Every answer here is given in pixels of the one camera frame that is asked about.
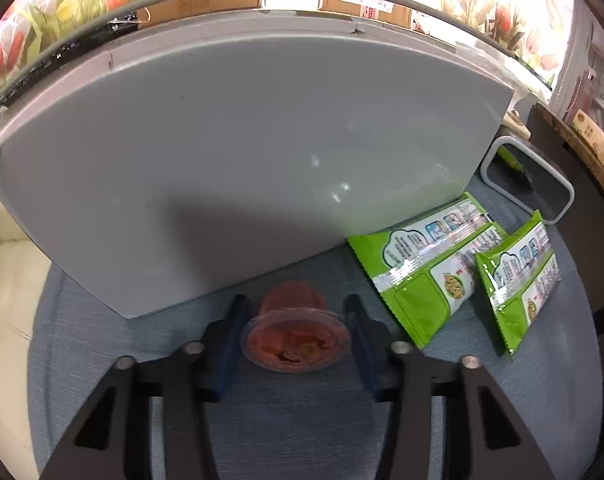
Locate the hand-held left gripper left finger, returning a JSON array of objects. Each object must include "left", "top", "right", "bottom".
[{"left": 39, "top": 294, "right": 253, "bottom": 480}]

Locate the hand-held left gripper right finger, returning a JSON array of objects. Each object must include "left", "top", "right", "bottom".
[{"left": 343, "top": 294, "right": 558, "bottom": 480}]

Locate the red jelly cup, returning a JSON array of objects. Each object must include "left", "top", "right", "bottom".
[{"left": 239, "top": 281, "right": 354, "bottom": 376}]

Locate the white rectangular box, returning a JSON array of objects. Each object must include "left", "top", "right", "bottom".
[{"left": 0, "top": 15, "right": 516, "bottom": 320}]

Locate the large green snack packet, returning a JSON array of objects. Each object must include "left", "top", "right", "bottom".
[
  {"left": 347, "top": 192, "right": 509, "bottom": 351},
  {"left": 474, "top": 210, "right": 561, "bottom": 362}
]

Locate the patterned cream box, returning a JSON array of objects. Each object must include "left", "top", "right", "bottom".
[{"left": 569, "top": 110, "right": 604, "bottom": 177}]

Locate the cardboard box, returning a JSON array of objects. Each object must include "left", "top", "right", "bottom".
[
  {"left": 136, "top": 0, "right": 261, "bottom": 25},
  {"left": 318, "top": 0, "right": 414, "bottom": 29}
]

